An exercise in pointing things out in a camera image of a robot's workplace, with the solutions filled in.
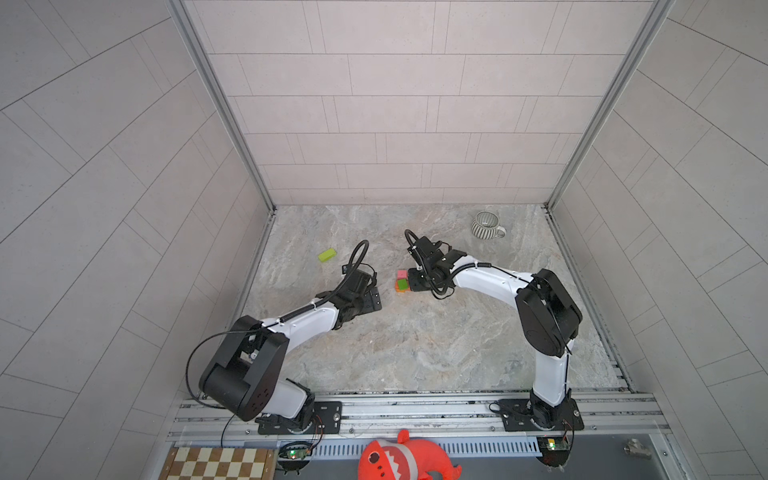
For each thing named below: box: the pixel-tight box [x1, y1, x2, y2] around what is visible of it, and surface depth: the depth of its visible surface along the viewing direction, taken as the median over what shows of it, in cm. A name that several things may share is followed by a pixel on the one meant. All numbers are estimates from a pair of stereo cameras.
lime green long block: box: [318, 248, 337, 263], surface depth 104 cm
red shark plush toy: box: [358, 430, 463, 480], surface depth 62 cm
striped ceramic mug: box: [471, 211, 507, 240], surface depth 104 cm
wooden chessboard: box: [159, 446, 275, 480], surface depth 64 cm
